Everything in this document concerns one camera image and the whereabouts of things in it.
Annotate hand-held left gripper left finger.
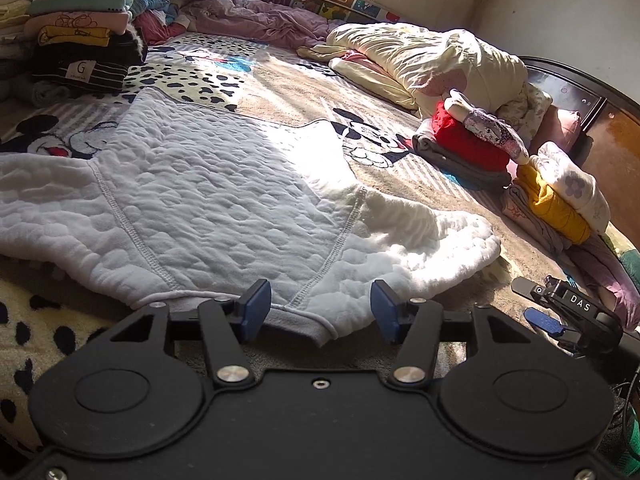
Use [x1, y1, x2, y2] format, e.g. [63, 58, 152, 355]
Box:
[107, 279, 273, 391]

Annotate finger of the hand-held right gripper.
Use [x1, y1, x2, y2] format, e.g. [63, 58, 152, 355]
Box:
[511, 277, 551, 303]
[523, 308, 570, 337]

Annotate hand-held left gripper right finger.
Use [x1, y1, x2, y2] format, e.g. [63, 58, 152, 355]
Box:
[370, 279, 532, 390]

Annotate white quilted sweatshirt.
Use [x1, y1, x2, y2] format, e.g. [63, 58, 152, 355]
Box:
[0, 87, 502, 348]

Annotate cream folded clothes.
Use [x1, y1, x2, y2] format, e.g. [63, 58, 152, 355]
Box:
[0, 0, 47, 43]

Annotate pale pink folded garment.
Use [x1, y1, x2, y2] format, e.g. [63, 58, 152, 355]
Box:
[501, 185, 640, 332]

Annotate mustard yellow folded garment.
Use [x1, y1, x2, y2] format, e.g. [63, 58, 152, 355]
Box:
[516, 162, 592, 246]

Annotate white floral garment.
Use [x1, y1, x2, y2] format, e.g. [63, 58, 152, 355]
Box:
[529, 141, 612, 234]

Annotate grey folded garment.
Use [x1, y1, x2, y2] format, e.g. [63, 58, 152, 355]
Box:
[412, 120, 514, 194]

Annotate red folded garment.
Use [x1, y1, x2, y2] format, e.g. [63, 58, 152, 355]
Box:
[431, 101, 512, 174]

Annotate patterned white sock garment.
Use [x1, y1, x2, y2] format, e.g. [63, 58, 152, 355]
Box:
[444, 88, 531, 166]

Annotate pink pillow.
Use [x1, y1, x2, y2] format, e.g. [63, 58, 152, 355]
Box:
[536, 105, 582, 155]

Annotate dark wooden bed board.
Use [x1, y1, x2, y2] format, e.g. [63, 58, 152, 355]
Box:
[517, 55, 640, 252]

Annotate floral pillow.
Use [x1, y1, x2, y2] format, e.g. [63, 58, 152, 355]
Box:
[496, 82, 554, 142]

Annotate cartoon printed blanket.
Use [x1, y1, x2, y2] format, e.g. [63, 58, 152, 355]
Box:
[0, 30, 640, 461]

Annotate cream duvet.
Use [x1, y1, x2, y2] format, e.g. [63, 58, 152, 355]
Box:
[299, 22, 529, 117]

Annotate lilac crumpled sheet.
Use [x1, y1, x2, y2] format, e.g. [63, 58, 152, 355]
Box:
[182, 0, 351, 52]

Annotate black striped folded garment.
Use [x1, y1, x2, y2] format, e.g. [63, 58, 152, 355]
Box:
[31, 30, 149, 96]

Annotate yellow folded shirt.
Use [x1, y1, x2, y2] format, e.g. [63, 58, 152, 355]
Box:
[38, 26, 112, 49]

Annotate teal folded sweater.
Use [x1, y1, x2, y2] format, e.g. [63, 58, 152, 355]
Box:
[29, 0, 135, 18]

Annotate black cables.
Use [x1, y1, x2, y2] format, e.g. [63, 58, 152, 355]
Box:
[606, 367, 640, 463]

